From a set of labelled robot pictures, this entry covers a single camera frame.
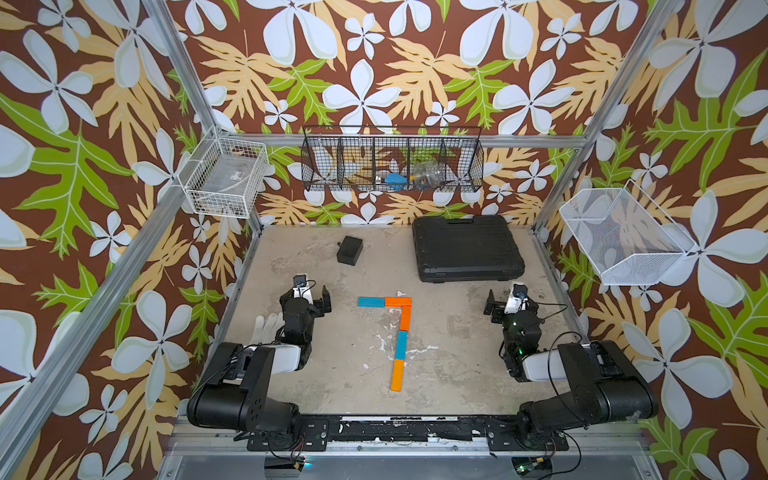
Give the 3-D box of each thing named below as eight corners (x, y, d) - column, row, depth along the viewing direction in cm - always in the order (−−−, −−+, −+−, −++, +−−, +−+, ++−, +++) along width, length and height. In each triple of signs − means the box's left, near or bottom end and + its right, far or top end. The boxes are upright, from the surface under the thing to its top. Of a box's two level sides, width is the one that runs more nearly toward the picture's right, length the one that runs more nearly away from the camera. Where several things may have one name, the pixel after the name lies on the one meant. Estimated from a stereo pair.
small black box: (337, 262, 112) (336, 255, 109) (347, 242, 119) (346, 235, 115) (354, 266, 111) (353, 259, 108) (363, 246, 117) (362, 239, 114)
